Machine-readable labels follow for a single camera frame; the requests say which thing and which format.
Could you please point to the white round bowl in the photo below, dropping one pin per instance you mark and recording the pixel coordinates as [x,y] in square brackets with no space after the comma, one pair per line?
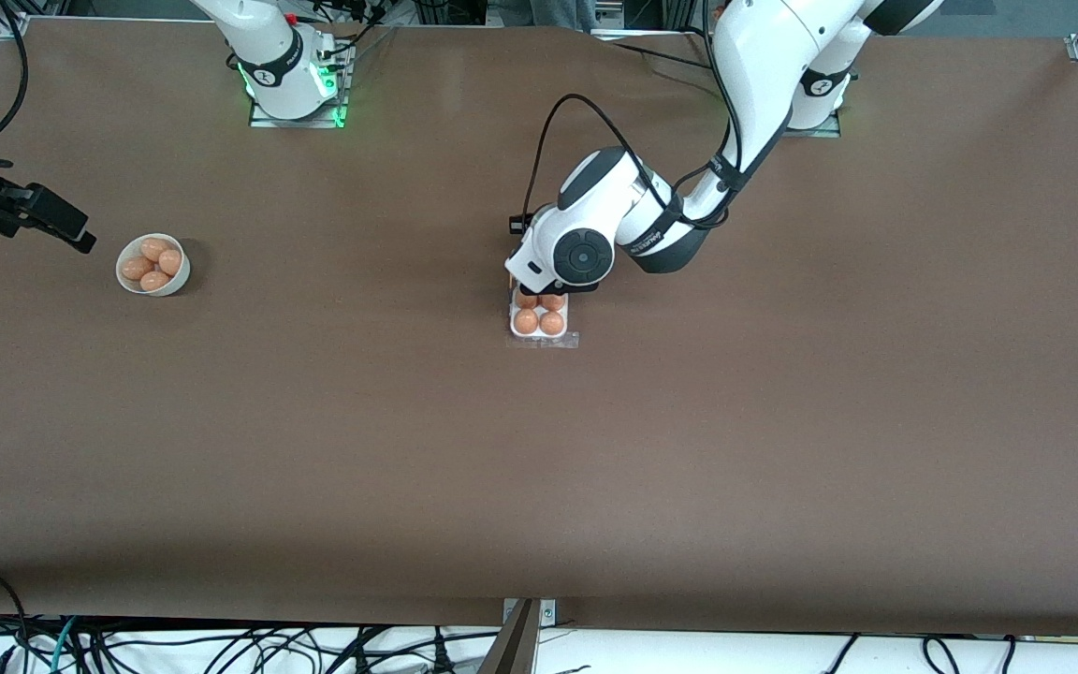
[176,279]

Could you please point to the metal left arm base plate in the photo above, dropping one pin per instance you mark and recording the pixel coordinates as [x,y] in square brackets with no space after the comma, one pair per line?
[829,129]

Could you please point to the metal table edge bracket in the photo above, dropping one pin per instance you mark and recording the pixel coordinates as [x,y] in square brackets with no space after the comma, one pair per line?
[546,610]

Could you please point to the person behind table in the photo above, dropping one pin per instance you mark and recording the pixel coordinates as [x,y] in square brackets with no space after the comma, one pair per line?
[562,11]

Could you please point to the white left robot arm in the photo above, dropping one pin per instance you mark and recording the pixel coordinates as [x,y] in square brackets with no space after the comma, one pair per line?
[754,56]

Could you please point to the clear plastic egg box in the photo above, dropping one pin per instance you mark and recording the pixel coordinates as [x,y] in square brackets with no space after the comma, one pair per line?
[565,341]

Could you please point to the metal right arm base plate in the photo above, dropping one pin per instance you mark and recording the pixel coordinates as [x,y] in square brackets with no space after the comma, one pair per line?
[337,108]

